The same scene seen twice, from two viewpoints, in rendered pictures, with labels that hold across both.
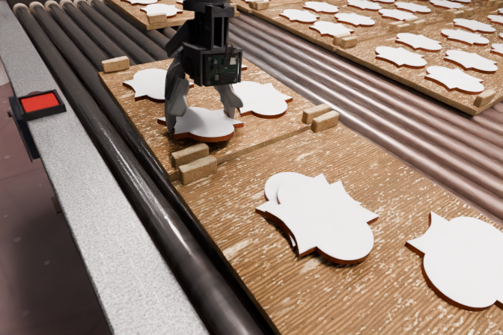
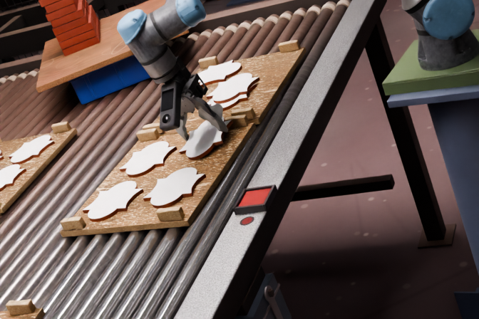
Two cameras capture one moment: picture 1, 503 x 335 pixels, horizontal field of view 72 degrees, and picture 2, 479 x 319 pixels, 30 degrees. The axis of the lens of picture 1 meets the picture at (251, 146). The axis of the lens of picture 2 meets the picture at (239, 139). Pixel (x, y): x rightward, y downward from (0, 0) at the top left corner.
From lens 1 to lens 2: 2.37 m
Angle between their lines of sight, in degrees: 92
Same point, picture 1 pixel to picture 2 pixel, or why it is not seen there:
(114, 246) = (304, 109)
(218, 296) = (292, 87)
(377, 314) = (261, 69)
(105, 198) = (288, 129)
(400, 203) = not seen: hidden behind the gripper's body
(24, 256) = not seen: outside the picture
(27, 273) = not seen: outside the picture
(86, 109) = (234, 191)
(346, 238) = (239, 77)
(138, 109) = (214, 169)
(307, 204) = (232, 90)
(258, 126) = (180, 140)
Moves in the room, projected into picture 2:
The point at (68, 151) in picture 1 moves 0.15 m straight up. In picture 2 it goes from (276, 159) to (254, 102)
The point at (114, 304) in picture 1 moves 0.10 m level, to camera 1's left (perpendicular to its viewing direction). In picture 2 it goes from (321, 92) to (345, 100)
